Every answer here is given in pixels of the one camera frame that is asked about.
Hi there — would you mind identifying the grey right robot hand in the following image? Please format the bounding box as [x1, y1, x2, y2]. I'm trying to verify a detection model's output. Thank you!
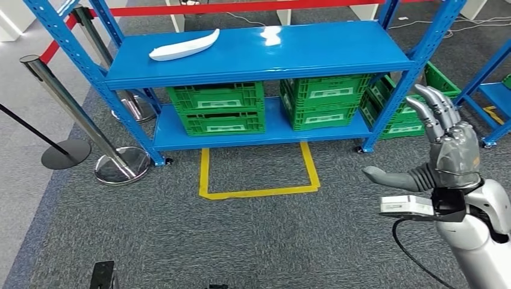
[362, 84, 482, 192]

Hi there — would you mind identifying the blue metal shelf rack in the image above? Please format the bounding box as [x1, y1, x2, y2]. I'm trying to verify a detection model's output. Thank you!
[23, 0, 467, 167]
[453, 37, 511, 149]

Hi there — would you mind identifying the white curved plastic part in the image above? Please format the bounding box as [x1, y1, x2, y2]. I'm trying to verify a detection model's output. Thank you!
[148, 28, 221, 62]

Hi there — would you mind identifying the yellow floor tape square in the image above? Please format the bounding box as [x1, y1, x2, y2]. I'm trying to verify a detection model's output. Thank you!
[483, 105, 506, 125]

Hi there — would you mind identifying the white desk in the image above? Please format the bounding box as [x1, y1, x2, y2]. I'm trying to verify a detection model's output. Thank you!
[458, 0, 489, 20]
[165, 0, 293, 34]
[348, 0, 381, 22]

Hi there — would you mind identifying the red barrier belt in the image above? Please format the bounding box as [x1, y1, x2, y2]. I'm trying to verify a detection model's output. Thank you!
[88, 0, 438, 17]
[40, 15, 78, 64]

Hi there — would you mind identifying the chrome barrier stanchion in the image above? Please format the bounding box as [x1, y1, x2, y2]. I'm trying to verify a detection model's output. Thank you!
[19, 54, 152, 186]
[72, 4, 157, 123]

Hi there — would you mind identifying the black barrier stanchion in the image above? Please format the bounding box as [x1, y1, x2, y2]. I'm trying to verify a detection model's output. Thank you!
[0, 102, 92, 171]

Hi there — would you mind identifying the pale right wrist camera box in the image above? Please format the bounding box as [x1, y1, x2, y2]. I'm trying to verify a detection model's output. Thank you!
[379, 194, 466, 223]

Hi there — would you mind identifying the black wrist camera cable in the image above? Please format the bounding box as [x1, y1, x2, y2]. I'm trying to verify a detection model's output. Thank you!
[392, 218, 459, 289]

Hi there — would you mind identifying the white floor cable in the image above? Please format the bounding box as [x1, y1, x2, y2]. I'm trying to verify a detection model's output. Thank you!
[389, 16, 511, 40]
[227, 11, 266, 28]

